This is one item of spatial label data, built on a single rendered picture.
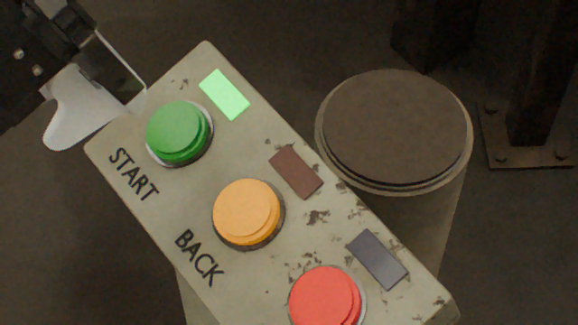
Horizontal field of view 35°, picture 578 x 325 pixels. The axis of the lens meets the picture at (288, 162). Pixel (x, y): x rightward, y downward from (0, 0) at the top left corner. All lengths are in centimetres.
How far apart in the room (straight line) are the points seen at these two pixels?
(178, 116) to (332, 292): 15
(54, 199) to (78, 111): 83
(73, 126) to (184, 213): 11
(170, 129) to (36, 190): 76
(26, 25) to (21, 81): 3
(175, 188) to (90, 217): 71
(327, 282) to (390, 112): 22
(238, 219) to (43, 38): 18
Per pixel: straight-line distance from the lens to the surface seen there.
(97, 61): 43
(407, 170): 67
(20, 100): 44
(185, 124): 58
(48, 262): 126
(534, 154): 134
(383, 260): 52
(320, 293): 51
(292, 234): 54
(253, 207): 54
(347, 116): 69
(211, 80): 59
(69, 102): 48
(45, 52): 43
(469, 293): 122
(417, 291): 51
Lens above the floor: 107
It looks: 55 degrees down
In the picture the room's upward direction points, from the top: straight up
